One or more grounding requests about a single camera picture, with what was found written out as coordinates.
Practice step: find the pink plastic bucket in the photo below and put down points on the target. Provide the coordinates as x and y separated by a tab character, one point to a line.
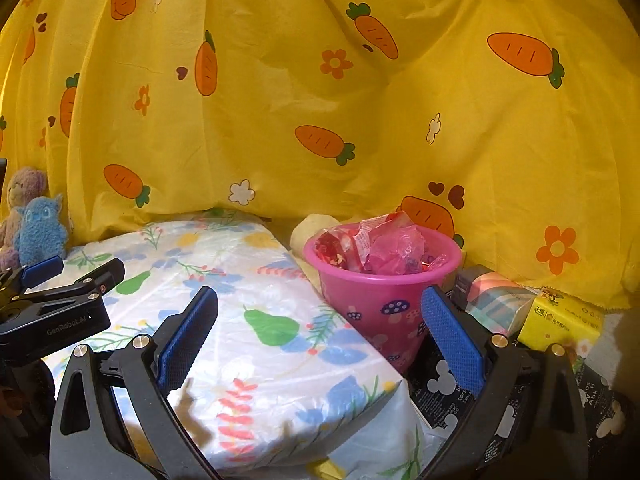
375	300

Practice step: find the clear red plastic bag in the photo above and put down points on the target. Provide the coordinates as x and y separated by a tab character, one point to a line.
345	247

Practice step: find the yellow carrot print curtain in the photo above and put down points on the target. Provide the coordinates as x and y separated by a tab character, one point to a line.
320	85

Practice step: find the floral plastic tablecloth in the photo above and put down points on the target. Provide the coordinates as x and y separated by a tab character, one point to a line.
240	270

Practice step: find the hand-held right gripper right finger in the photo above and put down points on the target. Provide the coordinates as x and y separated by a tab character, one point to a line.
452	340

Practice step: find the cream plush ball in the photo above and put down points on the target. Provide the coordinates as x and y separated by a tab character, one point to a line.
310	232

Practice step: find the pastel striped box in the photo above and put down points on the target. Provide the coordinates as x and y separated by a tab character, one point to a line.
495	300

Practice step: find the pink clear plastic bag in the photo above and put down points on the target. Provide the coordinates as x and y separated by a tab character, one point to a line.
395	252

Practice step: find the purple teddy bear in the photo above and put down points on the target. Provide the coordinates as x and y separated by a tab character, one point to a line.
27	185

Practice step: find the blue plush monster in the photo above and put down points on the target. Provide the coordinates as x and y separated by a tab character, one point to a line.
42	235

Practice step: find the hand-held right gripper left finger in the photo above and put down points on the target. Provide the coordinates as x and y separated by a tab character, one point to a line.
187	340

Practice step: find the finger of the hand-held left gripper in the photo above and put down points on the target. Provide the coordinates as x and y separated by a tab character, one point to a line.
42	267
100	277

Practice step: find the yellow tissue pack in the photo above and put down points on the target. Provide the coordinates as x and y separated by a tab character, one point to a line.
560	320

